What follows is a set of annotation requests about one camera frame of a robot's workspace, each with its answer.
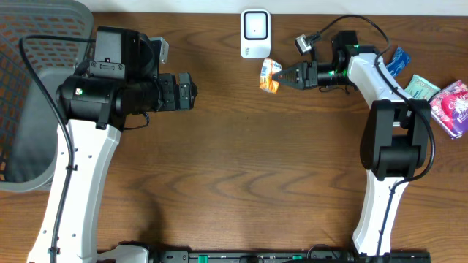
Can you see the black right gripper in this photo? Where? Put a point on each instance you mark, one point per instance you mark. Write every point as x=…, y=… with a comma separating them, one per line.
x=306, y=75

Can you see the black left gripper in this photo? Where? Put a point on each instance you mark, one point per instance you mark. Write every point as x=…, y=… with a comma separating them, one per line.
x=184, y=91

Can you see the orange tissue pack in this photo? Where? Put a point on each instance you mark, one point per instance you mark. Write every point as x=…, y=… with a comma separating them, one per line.
x=269, y=68

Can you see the blue Oreo cookie pack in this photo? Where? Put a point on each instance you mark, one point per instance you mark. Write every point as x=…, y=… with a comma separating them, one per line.
x=398, y=62

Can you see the mint green wipes pack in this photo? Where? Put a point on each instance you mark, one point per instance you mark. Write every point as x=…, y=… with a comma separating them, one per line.
x=420, y=88

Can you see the red purple pad pack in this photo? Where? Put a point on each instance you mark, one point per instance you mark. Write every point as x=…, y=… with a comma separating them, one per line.
x=449, y=109

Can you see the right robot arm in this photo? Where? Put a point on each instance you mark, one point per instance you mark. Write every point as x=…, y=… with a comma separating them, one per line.
x=395, y=137

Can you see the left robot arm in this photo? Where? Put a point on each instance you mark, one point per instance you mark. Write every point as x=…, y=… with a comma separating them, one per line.
x=91, y=106

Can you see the white barcode scanner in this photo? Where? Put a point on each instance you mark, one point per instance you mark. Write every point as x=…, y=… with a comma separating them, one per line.
x=255, y=33

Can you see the grey plastic mesh basket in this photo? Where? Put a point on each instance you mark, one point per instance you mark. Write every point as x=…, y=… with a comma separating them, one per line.
x=28, y=125

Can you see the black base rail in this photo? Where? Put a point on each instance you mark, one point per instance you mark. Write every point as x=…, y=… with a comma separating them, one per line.
x=256, y=256

